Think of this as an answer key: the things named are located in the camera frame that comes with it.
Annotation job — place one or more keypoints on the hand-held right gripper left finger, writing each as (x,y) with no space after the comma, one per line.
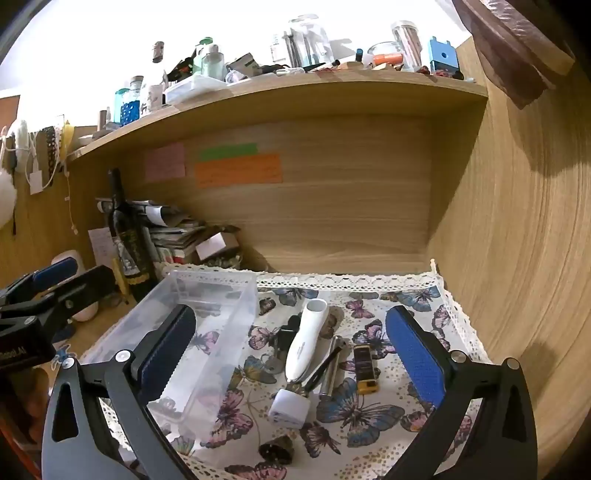
(168,350)

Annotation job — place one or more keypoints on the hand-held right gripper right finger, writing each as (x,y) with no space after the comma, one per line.
(415,355)

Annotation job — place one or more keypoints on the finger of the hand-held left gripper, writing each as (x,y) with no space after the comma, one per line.
(55,272)
(87,284)

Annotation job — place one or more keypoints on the yellow and black lighter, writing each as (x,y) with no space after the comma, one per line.
(366,369)

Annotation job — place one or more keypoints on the clear plastic container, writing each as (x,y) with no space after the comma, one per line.
(217,295)

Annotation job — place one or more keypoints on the metal nail clipper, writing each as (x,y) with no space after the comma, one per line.
(333,364)

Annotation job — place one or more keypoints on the white electric shaver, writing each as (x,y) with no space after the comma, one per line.
(302,341)

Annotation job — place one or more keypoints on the small black device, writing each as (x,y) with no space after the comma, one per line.
(286,332)

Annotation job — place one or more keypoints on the white charger plug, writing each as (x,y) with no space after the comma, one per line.
(288,408)

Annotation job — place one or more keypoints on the white rounded object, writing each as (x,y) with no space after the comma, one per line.
(69,261)

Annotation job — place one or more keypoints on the white paper note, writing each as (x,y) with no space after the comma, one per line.
(101,247)

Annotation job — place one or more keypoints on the dark wine bottle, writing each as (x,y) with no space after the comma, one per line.
(134,258)

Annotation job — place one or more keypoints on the butterfly print lace cloth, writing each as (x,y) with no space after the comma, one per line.
(369,415)

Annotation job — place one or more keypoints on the thin black tweezers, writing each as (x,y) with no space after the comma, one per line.
(318,376)

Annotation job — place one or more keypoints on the white plush object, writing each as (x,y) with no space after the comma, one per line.
(7,184)

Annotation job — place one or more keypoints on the stack of books and papers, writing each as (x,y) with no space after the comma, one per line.
(175,230)

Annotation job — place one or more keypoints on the small white box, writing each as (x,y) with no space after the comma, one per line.
(214,245)

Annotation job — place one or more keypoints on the black lace ribbon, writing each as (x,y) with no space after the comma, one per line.
(50,147)

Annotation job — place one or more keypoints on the pink sticky note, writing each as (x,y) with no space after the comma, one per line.
(165,161)

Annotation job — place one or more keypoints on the dark round object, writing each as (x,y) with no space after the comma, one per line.
(277,450)

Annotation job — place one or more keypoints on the blue dotted bottle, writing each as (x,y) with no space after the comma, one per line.
(129,108)

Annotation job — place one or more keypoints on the orange sticky note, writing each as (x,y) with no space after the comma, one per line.
(238,170)

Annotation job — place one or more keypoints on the green sticky note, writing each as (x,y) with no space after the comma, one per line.
(228,151)

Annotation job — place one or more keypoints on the white plastic tray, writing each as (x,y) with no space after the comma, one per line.
(194,87)

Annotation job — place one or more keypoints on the small brown bottle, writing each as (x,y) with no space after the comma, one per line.
(158,51)

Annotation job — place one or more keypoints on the green capped bottle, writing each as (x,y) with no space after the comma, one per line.
(210,60)

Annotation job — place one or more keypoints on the wooden shelf board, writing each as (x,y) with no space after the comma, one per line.
(277,99)

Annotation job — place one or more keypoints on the blue box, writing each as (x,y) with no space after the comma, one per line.
(442,57)

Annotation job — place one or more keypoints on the glass bowl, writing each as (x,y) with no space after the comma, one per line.
(383,50)

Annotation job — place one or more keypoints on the clear jar with brown sticks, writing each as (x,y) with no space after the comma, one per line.
(408,44)

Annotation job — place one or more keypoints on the large clear glass jar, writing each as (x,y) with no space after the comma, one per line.
(307,39)

